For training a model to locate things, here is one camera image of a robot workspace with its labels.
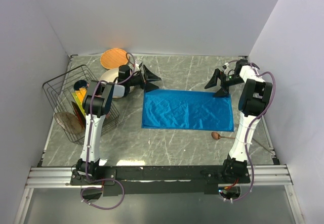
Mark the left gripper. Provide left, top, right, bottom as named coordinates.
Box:
left=127, top=65, right=161, bottom=93

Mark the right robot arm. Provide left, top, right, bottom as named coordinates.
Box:
left=205, top=59, right=275, bottom=183

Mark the dark blue bowl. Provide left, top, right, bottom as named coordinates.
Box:
left=73, top=80, right=88, bottom=91

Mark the green plate in rack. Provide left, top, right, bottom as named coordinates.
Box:
left=71, top=92, right=82, bottom=109

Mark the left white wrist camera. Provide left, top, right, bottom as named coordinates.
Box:
left=135, top=60, right=143, bottom=69

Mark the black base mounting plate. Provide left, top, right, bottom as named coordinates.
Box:
left=70, top=165, right=251, bottom=196

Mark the yellow plate in rack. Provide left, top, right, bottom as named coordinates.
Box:
left=75, top=87, right=87, bottom=103

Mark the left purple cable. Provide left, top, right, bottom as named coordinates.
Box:
left=80, top=52, right=139, bottom=211

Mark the blue cloth napkin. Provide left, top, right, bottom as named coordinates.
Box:
left=142, top=89, right=234, bottom=132

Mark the aluminium rail frame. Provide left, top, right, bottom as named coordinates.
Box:
left=14, top=165, right=305, bottom=223

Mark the black wire dish rack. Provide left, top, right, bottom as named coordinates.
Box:
left=42, top=64, right=120, bottom=146

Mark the orange woven round mat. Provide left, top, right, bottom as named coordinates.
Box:
left=100, top=48, right=128, bottom=69

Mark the cream divided plate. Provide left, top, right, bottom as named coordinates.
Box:
left=99, top=67, right=137, bottom=100

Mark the brown wooden plate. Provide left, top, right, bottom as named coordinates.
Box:
left=54, top=112, right=83, bottom=135

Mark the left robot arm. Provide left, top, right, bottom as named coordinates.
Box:
left=76, top=64, right=161, bottom=185

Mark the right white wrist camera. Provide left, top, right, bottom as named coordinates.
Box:
left=222, top=63, right=229, bottom=71

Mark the wooden spoon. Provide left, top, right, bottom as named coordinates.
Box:
left=211, top=131, right=235, bottom=140

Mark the metal fork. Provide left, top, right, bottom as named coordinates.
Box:
left=252, top=138, right=275, bottom=156

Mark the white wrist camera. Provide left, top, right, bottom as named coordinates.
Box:
left=222, top=63, right=229, bottom=71
left=135, top=60, right=143, bottom=69

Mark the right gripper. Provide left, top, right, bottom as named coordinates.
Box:
left=205, top=69, right=245, bottom=98

